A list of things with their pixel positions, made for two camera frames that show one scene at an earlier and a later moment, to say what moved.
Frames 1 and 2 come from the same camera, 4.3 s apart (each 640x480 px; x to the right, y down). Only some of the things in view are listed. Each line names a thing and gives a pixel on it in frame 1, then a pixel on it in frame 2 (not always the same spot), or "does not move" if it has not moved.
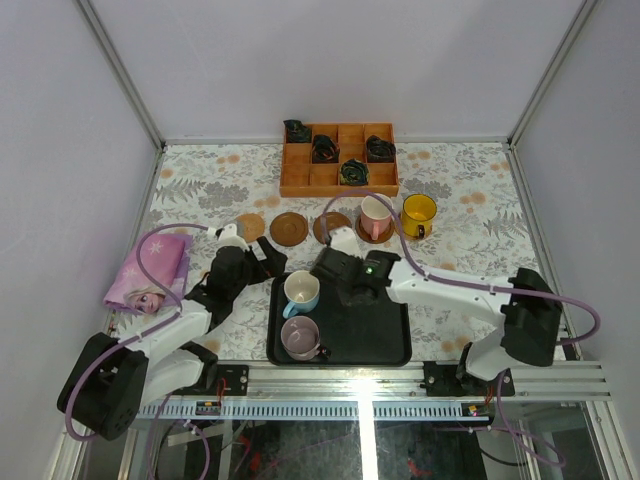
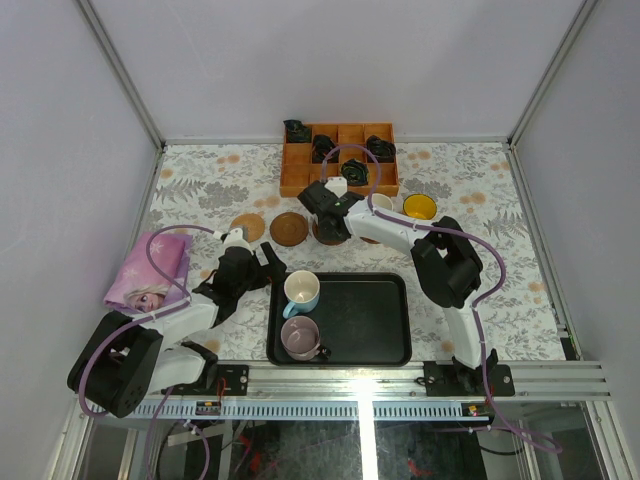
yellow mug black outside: x=417 y=216 does not move
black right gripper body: x=345 y=294 -> x=325 y=234
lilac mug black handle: x=300 y=337 does not move
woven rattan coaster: x=250 y=226 does not move
